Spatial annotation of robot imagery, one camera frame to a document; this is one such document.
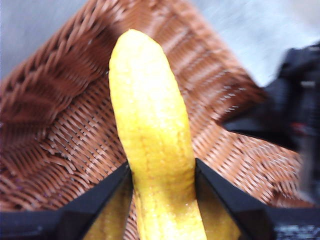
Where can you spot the yellow corn cob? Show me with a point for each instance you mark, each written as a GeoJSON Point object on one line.
{"type": "Point", "coordinates": [150, 112]}

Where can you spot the brown wicker basket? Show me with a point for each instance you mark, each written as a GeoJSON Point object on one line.
{"type": "Point", "coordinates": [62, 125]}

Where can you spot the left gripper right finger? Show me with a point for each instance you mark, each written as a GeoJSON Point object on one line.
{"type": "Point", "coordinates": [250, 220]}

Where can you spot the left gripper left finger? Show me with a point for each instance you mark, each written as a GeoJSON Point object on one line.
{"type": "Point", "coordinates": [75, 220]}

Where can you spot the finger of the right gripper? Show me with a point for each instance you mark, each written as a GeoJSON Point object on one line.
{"type": "Point", "coordinates": [265, 125]}

